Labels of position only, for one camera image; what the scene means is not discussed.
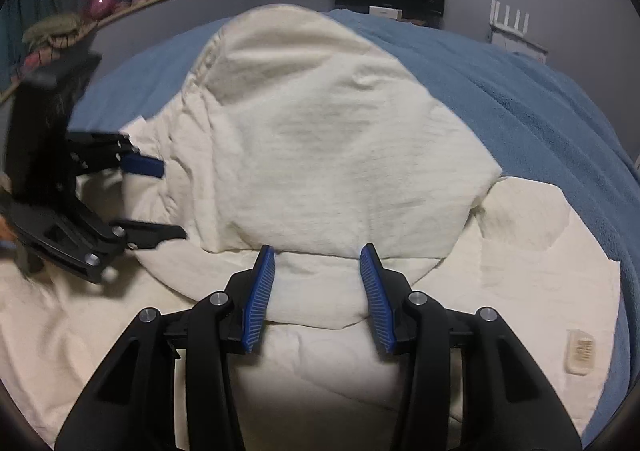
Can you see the small white box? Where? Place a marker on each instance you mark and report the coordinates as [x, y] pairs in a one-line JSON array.
[[385, 11]]

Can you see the rumpled green cloth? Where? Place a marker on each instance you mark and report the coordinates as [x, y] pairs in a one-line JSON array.
[[52, 28]]

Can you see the blue blanket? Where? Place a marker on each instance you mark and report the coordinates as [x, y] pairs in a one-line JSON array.
[[500, 81]]

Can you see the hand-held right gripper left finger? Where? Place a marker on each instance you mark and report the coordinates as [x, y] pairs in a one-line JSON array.
[[260, 301]]

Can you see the pink ball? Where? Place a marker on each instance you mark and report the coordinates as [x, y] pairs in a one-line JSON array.
[[99, 3]]

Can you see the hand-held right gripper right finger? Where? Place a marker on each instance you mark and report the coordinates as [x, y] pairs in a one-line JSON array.
[[377, 301]]

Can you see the cream hooded jacket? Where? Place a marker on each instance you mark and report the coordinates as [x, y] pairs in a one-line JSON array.
[[325, 131]]

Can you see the wooden ledge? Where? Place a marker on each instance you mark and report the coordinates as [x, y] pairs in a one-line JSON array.
[[150, 0]]

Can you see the white router with antennas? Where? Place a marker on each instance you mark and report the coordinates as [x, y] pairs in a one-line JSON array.
[[515, 36]]

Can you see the pink cloth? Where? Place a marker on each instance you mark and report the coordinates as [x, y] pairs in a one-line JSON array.
[[132, 1]]

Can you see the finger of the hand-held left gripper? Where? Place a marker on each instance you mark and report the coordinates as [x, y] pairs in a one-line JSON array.
[[145, 166], [150, 233]]

